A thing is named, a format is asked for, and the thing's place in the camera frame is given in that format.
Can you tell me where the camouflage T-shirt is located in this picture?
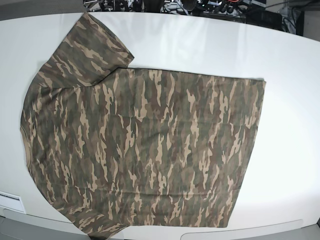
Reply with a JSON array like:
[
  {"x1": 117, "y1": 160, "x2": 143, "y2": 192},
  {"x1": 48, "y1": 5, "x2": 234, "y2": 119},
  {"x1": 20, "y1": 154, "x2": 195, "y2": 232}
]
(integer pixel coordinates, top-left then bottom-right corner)
[{"x1": 20, "y1": 13, "x2": 266, "y2": 240}]

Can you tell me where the grey power strip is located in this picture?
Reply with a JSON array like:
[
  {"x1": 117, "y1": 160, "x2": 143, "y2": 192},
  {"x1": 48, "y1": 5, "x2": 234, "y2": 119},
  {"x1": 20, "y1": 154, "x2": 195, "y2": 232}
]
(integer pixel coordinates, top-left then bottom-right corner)
[{"x1": 196, "y1": 0, "x2": 241, "y2": 15}]

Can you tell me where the black equipment box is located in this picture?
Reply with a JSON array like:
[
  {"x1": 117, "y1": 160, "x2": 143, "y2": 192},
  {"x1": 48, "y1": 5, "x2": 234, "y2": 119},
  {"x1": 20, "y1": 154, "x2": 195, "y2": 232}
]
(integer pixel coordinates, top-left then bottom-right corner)
[{"x1": 246, "y1": 10, "x2": 282, "y2": 30}]

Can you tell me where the white label plate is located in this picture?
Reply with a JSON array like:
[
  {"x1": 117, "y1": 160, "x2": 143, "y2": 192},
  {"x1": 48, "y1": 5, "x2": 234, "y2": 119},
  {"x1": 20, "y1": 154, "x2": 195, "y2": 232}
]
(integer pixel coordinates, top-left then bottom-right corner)
[{"x1": 0, "y1": 191, "x2": 26, "y2": 214}]

